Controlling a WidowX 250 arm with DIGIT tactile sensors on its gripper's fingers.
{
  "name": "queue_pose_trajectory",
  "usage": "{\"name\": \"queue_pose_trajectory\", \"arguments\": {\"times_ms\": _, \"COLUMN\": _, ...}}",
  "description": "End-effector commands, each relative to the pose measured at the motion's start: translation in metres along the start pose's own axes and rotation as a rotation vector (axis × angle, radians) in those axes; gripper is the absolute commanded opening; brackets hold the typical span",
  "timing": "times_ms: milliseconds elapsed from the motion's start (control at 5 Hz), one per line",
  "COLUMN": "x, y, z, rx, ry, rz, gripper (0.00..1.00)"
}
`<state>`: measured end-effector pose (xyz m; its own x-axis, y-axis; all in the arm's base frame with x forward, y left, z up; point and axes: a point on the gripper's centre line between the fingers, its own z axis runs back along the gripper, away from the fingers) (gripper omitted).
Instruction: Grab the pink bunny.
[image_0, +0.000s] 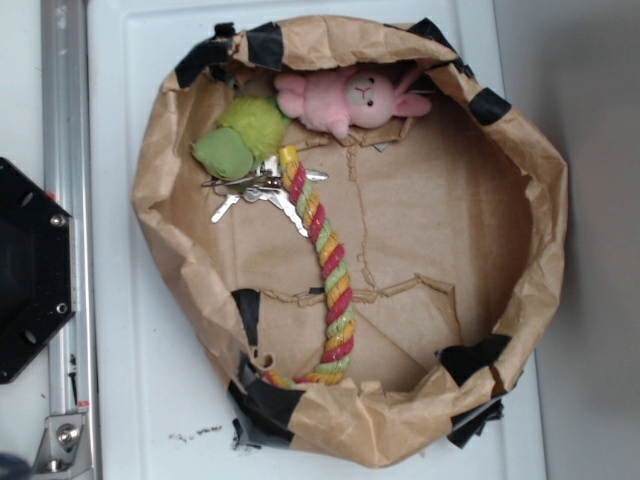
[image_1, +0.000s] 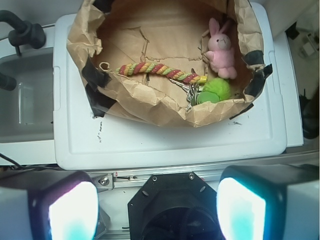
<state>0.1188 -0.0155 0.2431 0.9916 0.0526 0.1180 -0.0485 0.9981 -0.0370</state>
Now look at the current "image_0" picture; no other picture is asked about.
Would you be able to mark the pink plush bunny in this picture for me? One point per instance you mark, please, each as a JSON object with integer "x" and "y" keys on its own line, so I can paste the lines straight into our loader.
{"x": 333, "y": 100}

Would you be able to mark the silver key bunch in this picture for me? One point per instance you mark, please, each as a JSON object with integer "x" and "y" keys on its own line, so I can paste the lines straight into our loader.
{"x": 265, "y": 183}

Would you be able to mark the brown paper bag bin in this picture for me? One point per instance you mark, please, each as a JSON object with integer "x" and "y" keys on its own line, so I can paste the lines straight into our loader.
{"x": 453, "y": 227}

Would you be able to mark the green plush toy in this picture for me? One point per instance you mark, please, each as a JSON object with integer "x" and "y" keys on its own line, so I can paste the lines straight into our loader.
{"x": 248, "y": 132}

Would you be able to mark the white tray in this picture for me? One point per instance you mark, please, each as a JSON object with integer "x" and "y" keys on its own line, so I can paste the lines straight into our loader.
{"x": 163, "y": 412}

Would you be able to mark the multicolour twisted rope toy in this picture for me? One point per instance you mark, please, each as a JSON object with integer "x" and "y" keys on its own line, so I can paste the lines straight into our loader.
{"x": 300, "y": 202}

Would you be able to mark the aluminium extrusion rail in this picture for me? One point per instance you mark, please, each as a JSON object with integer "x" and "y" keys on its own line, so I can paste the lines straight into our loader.
{"x": 70, "y": 446}

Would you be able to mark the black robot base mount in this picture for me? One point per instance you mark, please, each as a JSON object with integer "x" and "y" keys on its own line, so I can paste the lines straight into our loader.
{"x": 36, "y": 274}

